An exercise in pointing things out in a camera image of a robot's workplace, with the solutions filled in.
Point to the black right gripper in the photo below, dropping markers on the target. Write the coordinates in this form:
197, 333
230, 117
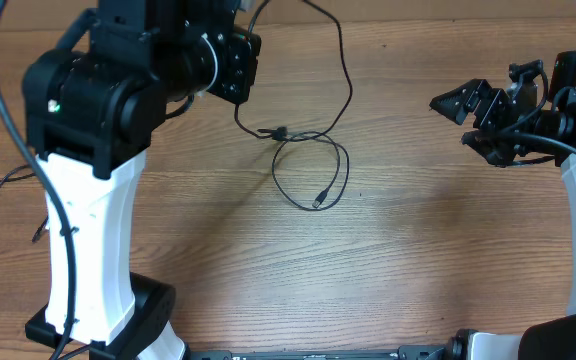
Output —
491, 99

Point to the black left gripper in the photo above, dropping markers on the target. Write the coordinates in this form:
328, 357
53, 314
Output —
243, 59

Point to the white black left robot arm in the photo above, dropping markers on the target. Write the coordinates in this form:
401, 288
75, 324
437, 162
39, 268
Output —
92, 103

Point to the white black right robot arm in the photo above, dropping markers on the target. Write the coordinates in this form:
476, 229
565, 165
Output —
535, 114

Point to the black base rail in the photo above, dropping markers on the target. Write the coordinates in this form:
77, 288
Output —
368, 354

